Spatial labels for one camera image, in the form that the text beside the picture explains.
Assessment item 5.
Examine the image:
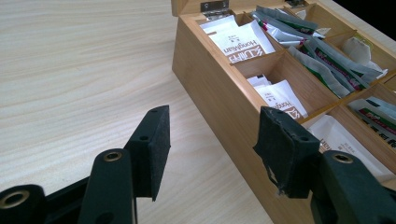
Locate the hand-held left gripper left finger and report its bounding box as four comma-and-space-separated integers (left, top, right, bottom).
124, 105, 172, 202

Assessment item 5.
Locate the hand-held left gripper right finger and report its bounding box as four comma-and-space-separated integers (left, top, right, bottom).
253, 106, 321, 199

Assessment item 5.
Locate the wooden compartment box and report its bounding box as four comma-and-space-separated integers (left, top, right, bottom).
171, 0, 396, 224

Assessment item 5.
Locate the white sachet with brown print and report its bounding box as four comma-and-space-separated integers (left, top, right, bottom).
199, 14, 239, 35
253, 79, 309, 120
306, 115, 387, 183
247, 74, 273, 88
208, 20, 276, 64

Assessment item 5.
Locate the bunch of grey green sachets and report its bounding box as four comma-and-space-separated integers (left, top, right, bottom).
250, 5, 320, 49
288, 38, 389, 99
347, 96, 396, 146

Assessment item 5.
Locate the white paper tea bag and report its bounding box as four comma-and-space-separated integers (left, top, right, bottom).
340, 36, 373, 64

